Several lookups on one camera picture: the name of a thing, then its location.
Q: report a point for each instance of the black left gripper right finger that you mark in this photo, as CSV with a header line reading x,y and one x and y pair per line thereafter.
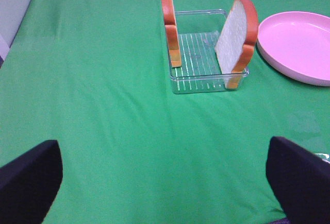
x,y
299,180

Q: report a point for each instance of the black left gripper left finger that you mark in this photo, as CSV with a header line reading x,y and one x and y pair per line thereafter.
x,y
30,183

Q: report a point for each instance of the white toast slice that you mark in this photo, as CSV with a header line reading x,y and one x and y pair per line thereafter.
x,y
235,45

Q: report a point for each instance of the clear tape patch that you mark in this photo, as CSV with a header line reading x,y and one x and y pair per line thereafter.
x,y
324,157

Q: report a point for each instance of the green tablecloth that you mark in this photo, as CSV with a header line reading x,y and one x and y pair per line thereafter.
x,y
91,74

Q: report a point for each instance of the pink plate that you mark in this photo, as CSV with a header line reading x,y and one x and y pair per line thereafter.
x,y
296,43

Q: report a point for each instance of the clear bread tray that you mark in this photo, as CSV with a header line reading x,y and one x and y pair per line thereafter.
x,y
198,32

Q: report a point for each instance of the upright toast slice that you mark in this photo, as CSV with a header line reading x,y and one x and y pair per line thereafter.
x,y
171,32

